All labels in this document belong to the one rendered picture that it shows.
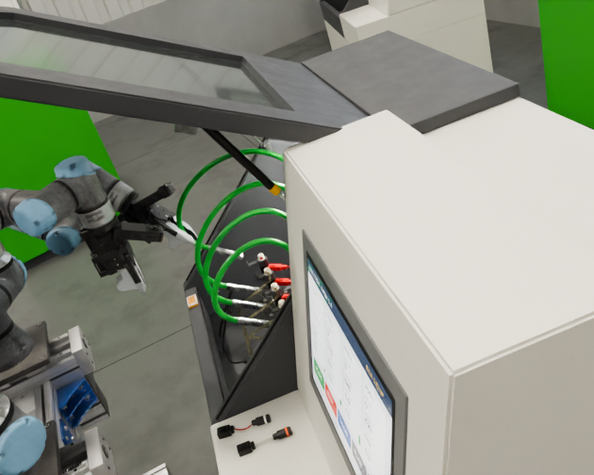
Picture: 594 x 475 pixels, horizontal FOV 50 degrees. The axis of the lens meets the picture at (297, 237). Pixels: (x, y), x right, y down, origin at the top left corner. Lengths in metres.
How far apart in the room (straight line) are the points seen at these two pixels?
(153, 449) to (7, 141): 2.59
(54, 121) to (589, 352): 4.43
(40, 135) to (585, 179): 4.20
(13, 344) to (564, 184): 1.51
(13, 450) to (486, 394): 0.97
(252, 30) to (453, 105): 7.15
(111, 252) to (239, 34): 7.01
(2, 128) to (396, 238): 4.16
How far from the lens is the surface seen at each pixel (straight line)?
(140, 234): 1.50
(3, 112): 4.83
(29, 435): 1.41
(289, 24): 8.60
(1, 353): 1.99
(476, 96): 1.38
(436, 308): 0.73
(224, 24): 8.32
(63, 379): 2.05
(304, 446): 1.42
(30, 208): 1.38
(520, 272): 0.77
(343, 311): 0.98
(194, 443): 2.99
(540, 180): 1.10
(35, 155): 4.91
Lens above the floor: 2.01
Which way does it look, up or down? 30 degrees down
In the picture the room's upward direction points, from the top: 19 degrees counter-clockwise
